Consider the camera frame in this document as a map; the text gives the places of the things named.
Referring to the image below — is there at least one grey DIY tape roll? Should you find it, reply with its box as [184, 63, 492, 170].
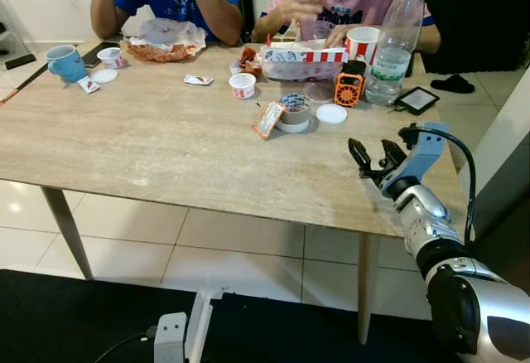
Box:
[278, 93, 311, 125]

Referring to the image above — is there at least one fried chicken piece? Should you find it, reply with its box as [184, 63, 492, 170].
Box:
[238, 46, 263, 75]

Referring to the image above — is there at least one small white KFC cup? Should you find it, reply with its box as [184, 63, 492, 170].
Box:
[229, 72, 258, 99]
[97, 46, 125, 70]

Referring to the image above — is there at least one clear plastic water bottle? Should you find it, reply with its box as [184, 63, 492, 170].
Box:
[364, 0, 428, 105]

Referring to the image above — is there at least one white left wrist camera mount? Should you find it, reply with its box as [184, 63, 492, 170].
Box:
[153, 312, 189, 363]

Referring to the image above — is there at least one white red sauce packet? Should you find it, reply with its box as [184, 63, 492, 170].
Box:
[183, 74, 214, 87]
[76, 75, 100, 94]

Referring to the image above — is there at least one blue mug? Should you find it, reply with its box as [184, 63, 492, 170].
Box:
[45, 44, 89, 84]

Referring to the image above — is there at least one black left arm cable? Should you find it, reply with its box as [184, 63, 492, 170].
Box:
[93, 327, 158, 363]

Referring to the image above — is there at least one wooden table leg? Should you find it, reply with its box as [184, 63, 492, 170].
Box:
[40, 186, 94, 281]
[356, 232, 382, 346]

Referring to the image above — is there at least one white tape roll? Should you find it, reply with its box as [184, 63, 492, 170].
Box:
[276, 117, 312, 134]

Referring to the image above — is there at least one orange black device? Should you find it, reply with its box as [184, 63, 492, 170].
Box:
[334, 60, 368, 108]

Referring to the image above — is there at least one black metal chair frame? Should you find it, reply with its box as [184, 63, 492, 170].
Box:
[234, 0, 256, 42]

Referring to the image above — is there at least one red white striped paper cup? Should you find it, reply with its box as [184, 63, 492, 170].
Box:
[344, 26, 382, 64]

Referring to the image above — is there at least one black phone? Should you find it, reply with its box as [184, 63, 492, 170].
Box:
[80, 41, 123, 69]

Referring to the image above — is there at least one clear striped takeaway container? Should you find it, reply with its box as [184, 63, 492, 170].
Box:
[259, 44, 350, 82]

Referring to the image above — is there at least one black slipper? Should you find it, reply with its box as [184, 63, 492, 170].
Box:
[430, 74, 477, 95]

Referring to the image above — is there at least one clear plastic lid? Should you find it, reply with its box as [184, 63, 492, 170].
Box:
[300, 80, 339, 104]

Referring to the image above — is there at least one white metal stand leg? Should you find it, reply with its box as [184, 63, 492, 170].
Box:
[184, 287, 226, 363]

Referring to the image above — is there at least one white round plastic lid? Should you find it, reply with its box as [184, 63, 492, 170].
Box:
[91, 68, 119, 85]
[316, 103, 349, 125]

